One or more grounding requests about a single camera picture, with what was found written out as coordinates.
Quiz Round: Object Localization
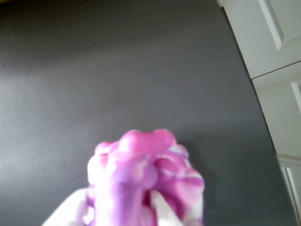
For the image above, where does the pink purple bumpy ball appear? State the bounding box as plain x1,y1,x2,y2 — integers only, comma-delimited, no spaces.
86,129,205,226

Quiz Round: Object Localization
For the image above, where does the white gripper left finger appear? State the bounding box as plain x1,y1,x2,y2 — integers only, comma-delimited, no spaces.
41,187,95,226

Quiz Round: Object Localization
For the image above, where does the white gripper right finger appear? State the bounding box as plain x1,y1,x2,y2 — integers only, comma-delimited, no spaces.
150,190,187,226

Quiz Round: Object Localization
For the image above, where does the dark grey table mat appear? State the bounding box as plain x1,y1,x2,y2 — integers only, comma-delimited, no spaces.
0,0,297,226

